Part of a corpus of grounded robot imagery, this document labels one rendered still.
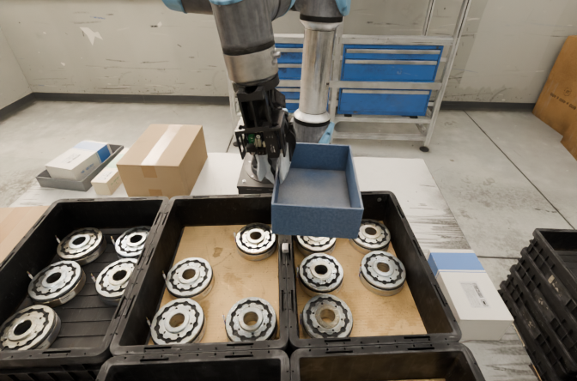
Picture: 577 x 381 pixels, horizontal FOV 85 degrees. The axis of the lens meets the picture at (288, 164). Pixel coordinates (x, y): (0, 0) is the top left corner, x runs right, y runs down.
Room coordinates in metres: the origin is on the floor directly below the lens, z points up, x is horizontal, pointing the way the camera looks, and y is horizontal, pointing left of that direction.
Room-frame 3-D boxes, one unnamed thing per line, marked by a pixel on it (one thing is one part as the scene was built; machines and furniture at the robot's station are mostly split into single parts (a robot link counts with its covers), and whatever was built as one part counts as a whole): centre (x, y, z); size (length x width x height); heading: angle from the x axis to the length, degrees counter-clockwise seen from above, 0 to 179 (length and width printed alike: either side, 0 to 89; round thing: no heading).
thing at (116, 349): (0.45, 0.16, 0.92); 0.40 x 0.30 x 0.02; 2
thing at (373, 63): (2.38, -0.77, 0.60); 0.72 x 0.03 x 0.56; 87
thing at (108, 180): (1.04, 0.69, 0.73); 0.24 x 0.06 x 0.06; 174
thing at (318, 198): (0.48, -0.05, 1.10); 0.20 x 0.15 x 0.07; 177
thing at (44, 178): (1.08, 0.85, 0.73); 0.27 x 0.20 x 0.05; 171
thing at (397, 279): (0.46, -0.22, 0.86); 0.10 x 0.10 x 0.01
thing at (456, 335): (0.46, -0.14, 0.92); 0.40 x 0.30 x 0.02; 2
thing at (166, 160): (1.03, 0.48, 0.78); 0.30 x 0.22 x 0.16; 177
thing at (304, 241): (0.57, -0.07, 0.86); 0.10 x 0.10 x 0.01
